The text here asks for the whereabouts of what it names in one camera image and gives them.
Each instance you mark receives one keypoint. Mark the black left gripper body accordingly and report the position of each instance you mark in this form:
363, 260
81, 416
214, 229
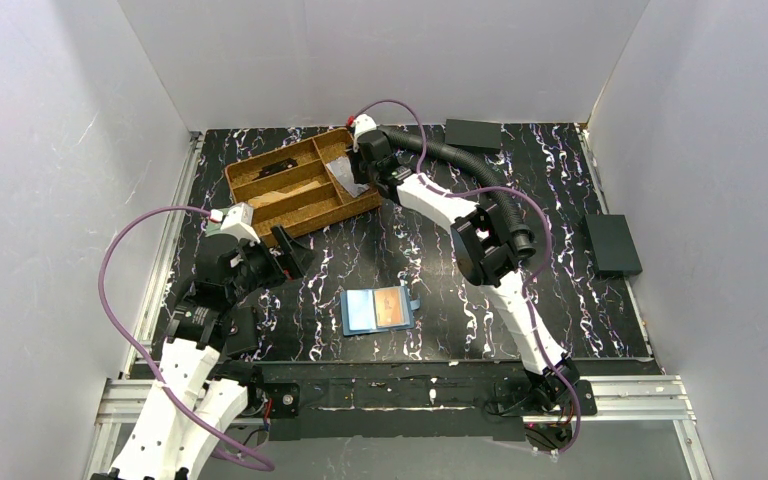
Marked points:
278, 258

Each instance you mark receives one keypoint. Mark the light blue card holder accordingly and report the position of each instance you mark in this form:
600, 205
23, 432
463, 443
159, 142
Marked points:
368, 311

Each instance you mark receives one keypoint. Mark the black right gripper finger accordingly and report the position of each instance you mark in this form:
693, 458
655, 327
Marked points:
375, 181
357, 166

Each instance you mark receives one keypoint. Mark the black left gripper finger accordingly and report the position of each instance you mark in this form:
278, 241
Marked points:
283, 268
293, 254

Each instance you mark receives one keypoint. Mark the woven wicker organizer tray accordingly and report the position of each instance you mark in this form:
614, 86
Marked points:
309, 211

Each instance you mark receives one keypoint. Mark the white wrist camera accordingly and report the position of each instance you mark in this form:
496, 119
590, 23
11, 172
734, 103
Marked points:
235, 221
363, 124

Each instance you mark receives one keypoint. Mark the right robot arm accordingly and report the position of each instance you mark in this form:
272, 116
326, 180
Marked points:
489, 240

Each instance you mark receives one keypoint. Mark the black flat box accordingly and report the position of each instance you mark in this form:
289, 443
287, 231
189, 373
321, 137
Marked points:
471, 135

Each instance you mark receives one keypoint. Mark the wooden utensil in tray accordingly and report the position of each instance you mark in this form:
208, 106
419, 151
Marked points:
275, 196

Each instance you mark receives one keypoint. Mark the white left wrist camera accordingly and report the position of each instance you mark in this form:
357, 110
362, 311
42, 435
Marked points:
235, 221

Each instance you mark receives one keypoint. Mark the black item in tray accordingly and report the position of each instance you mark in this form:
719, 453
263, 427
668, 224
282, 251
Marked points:
276, 168

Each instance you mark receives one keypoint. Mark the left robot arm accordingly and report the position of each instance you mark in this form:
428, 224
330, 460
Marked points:
198, 386

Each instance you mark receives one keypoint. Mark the gold VIP credit card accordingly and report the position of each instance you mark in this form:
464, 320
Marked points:
389, 307

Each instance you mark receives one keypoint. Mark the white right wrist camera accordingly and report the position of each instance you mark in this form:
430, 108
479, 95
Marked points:
363, 124

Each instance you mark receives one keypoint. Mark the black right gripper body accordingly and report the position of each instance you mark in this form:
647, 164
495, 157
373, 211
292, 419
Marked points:
363, 168

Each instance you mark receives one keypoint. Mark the silver VIP credit card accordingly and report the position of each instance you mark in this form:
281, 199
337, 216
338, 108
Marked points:
340, 168

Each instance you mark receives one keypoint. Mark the black box right side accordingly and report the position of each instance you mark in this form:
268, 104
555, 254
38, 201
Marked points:
609, 240

